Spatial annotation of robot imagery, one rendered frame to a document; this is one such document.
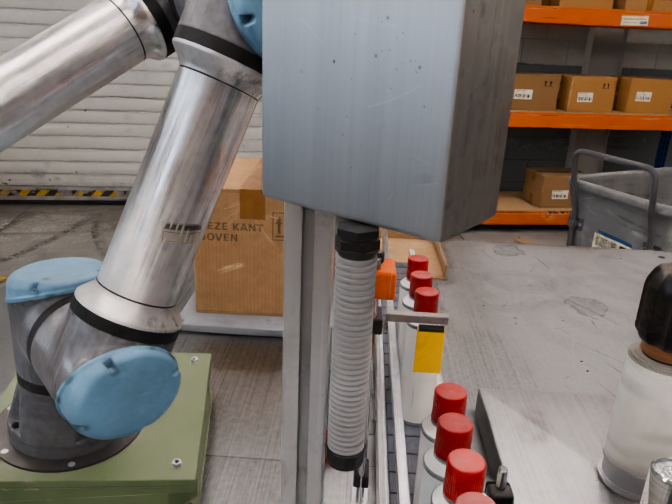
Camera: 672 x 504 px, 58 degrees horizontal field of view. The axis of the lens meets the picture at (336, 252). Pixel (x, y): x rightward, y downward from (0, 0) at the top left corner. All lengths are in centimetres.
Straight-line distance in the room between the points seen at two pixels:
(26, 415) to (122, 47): 45
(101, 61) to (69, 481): 48
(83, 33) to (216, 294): 70
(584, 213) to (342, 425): 266
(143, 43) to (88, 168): 448
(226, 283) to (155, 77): 380
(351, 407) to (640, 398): 43
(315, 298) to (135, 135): 453
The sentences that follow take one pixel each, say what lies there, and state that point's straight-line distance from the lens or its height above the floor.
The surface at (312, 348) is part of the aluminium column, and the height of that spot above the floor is 113.
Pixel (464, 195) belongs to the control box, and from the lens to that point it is 43.
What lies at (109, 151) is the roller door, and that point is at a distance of 512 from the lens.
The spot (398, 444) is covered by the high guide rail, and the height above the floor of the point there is 96.
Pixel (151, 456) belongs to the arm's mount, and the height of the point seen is 90.
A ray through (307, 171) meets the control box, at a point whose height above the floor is 132.
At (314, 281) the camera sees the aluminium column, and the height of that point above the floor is 120.
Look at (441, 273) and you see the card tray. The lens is 159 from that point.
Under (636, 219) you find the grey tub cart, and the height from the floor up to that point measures 70.
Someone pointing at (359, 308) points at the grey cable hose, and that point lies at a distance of 45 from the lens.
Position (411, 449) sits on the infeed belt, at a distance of 88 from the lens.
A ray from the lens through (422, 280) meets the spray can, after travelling 89.
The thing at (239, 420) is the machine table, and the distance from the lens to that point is 101.
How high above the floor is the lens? 142
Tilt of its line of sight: 20 degrees down
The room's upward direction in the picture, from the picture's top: 3 degrees clockwise
